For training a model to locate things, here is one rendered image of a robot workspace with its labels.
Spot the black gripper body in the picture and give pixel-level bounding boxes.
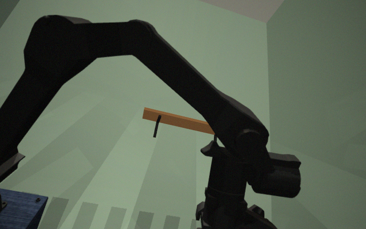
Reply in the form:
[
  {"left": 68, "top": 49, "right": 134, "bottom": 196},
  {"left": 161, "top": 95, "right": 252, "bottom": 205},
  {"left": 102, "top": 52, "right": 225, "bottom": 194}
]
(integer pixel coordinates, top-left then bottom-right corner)
[{"left": 196, "top": 185, "right": 248, "bottom": 229}]

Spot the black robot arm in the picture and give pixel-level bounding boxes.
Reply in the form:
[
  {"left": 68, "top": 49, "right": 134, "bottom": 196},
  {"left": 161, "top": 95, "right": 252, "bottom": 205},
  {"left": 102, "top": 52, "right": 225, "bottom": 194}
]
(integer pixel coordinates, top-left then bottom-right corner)
[{"left": 0, "top": 15, "right": 301, "bottom": 198}]

